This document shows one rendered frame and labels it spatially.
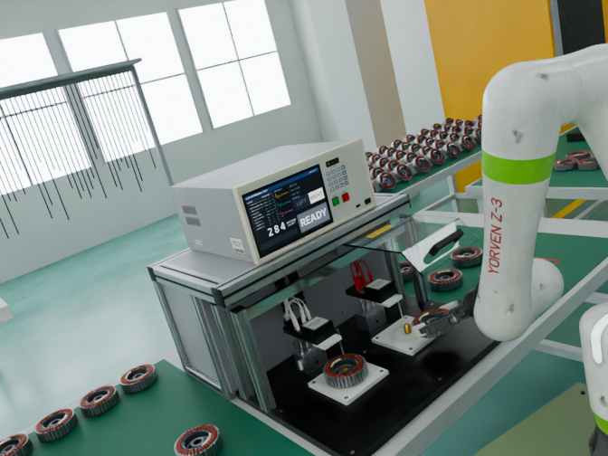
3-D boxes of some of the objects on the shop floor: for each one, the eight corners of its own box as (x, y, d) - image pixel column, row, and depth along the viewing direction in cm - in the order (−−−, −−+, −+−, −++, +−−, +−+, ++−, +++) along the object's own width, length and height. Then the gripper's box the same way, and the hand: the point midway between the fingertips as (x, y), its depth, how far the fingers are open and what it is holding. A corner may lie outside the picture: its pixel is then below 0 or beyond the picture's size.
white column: (419, 194, 567) (346, -165, 475) (390, 210, 542) (308, -167, 451) (384, 194, 607) (311, -138, 515) (356, 207, 582) (273, -138, 490)
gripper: (506, 266, 134) (447, 290, 153) (448, 308, 122) (392, 329, 140) (522, 293, 134) (461, 314, 152) (466, 338, 121) (407, 356, 139)
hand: (432, 320), depth 144 cm, fingers closed on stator, 11 cm apart
